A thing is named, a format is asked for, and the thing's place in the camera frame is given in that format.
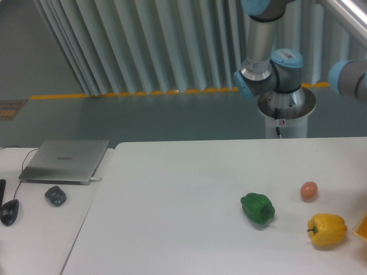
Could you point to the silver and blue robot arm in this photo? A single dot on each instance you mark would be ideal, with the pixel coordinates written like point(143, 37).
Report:
point(279, 70)

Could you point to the white usb plug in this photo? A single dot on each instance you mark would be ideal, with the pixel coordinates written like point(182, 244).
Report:
point(96, 179)

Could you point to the green bell pepper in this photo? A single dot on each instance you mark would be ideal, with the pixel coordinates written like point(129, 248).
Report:
point(258, 208)

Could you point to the silver laptop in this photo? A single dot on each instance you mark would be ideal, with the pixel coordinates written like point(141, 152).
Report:
point(65, 162)

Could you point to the brown egg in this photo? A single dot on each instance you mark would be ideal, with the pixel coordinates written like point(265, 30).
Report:
point(308, 191)

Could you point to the dark grey small device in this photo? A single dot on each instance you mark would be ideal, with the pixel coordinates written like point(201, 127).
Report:
point(56, 196)

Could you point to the yellow bell pepper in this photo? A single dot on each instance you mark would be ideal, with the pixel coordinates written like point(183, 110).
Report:
point(326, 229)

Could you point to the black cylindrical object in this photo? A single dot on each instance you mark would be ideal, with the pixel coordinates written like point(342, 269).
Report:
point(2, 190)

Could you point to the black computer mouse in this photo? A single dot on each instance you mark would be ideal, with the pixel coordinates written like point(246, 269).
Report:
point(9, 212)

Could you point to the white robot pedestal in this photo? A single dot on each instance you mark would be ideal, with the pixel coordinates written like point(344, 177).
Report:
point(286, 114)

